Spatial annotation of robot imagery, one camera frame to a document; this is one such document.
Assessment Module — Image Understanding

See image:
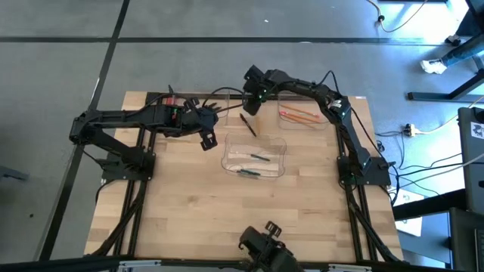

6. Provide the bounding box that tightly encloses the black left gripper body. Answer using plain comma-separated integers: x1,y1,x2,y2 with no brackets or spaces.
184,105,219,134

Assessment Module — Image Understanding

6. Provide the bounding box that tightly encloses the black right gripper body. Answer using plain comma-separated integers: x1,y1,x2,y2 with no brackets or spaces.
241,63,281,101

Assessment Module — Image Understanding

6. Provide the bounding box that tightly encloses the wide clear plastic bin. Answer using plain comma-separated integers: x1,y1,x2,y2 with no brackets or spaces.
221,131,287,180

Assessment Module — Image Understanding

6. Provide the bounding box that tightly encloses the black table edge beam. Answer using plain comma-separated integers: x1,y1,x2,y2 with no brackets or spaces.
0,255,484,272

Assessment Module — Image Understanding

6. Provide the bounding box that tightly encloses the white power strip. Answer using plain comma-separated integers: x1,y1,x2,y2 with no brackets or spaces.
403,123,421,138

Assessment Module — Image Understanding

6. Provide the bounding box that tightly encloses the white shoe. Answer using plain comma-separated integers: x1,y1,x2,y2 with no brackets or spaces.
419,58,450,76

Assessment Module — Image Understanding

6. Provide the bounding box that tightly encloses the grey floor bar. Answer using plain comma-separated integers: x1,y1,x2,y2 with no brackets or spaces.
407,91,484,104

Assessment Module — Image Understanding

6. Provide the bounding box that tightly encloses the dark shoe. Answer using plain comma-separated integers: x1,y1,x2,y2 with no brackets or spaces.
445,33,463,48

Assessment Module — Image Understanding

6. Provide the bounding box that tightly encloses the grey floor object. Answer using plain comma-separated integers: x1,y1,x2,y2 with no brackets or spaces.
0,165,30,182

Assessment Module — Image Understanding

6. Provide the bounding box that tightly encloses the person's leg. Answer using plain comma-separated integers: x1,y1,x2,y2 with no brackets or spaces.
440,36,484,69

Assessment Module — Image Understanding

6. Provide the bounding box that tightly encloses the black slanted desk leg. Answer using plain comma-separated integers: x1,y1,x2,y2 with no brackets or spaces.
447,70,484,101

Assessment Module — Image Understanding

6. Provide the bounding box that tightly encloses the black slanted beam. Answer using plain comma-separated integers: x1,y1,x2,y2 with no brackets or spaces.
392,187,467,222

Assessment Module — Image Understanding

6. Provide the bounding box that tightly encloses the white paper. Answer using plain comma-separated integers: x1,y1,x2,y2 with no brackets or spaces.
392,188,424,238

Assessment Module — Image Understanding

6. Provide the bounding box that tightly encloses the white sticker black print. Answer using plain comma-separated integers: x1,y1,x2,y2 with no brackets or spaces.
470,120,484,141

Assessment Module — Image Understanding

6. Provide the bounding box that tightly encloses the grey cabinet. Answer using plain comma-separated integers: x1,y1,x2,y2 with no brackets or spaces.
457,107,484,216

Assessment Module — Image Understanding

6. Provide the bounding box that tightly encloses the dark cabinet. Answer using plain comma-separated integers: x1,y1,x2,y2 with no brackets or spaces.
448,206,484,272

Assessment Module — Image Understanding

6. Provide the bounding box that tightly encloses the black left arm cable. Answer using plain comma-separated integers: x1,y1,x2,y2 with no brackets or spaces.
126,85,246,116

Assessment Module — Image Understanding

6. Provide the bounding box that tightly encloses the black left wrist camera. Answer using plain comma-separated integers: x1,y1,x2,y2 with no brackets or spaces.
200,131,219,152

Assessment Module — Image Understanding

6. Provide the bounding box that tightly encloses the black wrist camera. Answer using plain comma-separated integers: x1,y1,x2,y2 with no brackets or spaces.
200,131,219,152
242,98,262,116

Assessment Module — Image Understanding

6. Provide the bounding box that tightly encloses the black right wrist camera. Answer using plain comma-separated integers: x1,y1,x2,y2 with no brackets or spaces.
242,98,262,116

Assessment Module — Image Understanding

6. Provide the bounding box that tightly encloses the black aluminium frame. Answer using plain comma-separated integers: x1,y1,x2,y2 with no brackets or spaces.
85,91,405,264

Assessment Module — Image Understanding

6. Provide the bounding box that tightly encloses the black right camera cable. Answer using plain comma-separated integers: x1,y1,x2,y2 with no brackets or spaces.
315,70,341,97

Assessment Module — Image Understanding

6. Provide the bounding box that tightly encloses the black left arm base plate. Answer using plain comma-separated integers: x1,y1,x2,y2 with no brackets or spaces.
101,153,157,182

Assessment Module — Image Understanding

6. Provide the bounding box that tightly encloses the yellow floor cable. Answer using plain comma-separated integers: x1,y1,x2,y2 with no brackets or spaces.
365,0,429,34

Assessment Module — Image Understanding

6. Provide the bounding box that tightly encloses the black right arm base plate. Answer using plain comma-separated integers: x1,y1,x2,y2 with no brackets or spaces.
337,156,392,187

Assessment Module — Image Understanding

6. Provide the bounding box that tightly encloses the silver bracket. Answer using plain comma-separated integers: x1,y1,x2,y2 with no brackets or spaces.
327,263,374,272
118,259,163,270

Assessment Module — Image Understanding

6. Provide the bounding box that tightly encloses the black floor cable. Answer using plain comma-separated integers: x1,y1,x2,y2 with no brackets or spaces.
389,150,466,197

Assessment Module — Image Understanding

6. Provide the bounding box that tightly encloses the white floor cable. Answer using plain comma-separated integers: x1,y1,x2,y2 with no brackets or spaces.
396,152,484,188

